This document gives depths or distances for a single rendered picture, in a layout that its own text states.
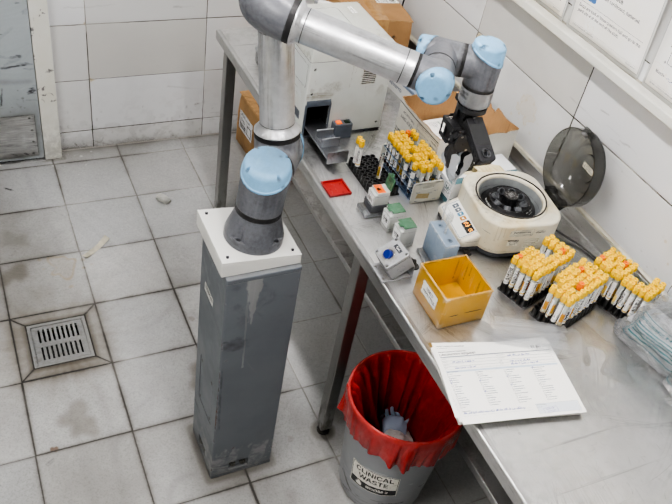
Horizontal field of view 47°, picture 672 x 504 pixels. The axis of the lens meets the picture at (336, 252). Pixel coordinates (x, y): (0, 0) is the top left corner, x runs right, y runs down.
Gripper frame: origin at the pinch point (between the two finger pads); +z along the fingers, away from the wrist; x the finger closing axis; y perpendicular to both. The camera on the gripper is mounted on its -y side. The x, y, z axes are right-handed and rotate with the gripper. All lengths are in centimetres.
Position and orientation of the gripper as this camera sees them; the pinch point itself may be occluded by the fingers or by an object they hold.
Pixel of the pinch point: (454, 178)
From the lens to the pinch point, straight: 194.1
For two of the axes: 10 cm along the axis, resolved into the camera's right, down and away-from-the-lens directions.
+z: -1.5, 7.4, 6.6
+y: -3.2, -6.7, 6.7
